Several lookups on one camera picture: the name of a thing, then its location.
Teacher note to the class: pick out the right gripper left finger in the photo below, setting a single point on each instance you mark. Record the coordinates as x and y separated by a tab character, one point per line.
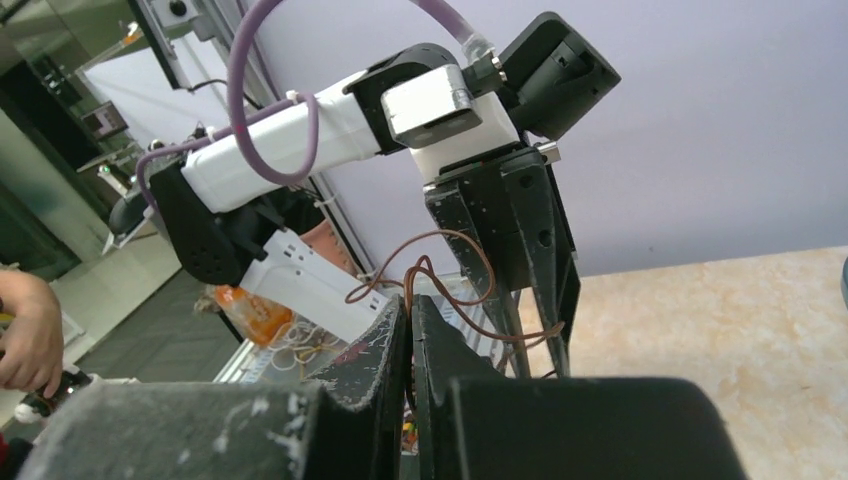
340	422

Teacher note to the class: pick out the orange plastic bag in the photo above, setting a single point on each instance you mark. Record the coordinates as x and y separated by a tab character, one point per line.
260	320

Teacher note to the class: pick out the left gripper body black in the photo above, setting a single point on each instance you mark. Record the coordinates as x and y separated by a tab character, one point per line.
491	174

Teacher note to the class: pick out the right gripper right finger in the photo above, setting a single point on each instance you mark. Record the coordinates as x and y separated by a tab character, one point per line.
476	423

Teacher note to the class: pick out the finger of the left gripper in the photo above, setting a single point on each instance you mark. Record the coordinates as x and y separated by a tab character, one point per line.
450	212
547	250

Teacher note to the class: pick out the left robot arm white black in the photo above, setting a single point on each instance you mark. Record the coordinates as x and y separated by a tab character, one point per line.
213	200

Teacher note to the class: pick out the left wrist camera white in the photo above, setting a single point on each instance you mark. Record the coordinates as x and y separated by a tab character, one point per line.
436	117

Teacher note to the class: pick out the person hand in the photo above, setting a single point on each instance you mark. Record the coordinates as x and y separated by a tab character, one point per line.
33	344

